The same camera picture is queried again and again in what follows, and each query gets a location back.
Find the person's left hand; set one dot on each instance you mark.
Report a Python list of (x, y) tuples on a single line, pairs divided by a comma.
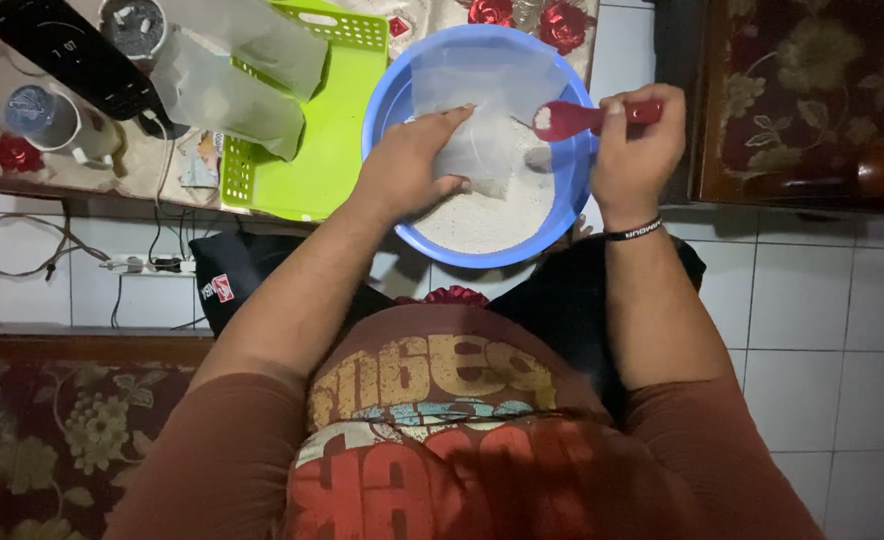
[(404, 169)]

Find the person's right hand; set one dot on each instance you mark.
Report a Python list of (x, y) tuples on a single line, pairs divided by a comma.
[(633, 176)]

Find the red plastic spoon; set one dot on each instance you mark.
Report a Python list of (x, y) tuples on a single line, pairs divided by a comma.
[(566, 120)]

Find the clear plastic bag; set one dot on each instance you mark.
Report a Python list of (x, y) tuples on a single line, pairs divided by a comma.
[(487, 82)]

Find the black wristband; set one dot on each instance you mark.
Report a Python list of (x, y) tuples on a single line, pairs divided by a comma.
[(635, 230)]

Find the blue plastic basin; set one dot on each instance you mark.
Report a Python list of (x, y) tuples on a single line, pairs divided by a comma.
[(572, 178)]

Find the green plastic tray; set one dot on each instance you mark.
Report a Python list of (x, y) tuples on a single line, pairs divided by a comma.
[(333, 154)]

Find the white powder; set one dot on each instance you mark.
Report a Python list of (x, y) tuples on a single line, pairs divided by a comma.
[(487, 223)]

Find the black shorts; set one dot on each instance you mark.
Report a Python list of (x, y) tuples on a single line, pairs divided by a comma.
[(562, 315)]

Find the filled translucent plastic bag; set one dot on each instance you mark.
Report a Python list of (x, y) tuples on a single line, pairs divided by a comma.
[(269, 37), (232, 105)]

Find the floral wooden armchair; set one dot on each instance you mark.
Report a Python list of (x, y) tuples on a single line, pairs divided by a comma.
[(809, 97)]

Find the black bag with red patch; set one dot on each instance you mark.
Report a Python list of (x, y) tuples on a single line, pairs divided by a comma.
[(247, 281)]

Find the printed paper sheet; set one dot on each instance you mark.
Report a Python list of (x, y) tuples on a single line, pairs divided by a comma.
[(200, 159)]

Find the floral tablecloth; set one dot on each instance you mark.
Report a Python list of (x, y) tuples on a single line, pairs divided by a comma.
[(138, 161)]

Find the white power strip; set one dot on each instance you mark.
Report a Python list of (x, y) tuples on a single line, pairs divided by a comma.
[(146, 264)]

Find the brown printed shirt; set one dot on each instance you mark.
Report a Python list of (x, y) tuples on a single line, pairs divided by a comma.
[(449, 450)]

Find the grey cup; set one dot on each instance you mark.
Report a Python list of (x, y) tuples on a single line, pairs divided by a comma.
[(133, 26)]

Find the black digital device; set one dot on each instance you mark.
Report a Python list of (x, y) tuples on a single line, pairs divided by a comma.
[(74, 52)]

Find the white mug with blue lid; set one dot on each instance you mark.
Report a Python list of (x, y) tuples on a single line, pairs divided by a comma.
[(56, 124)]

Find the floral sofa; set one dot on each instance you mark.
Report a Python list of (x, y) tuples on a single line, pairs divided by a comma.
[(59, 442)]

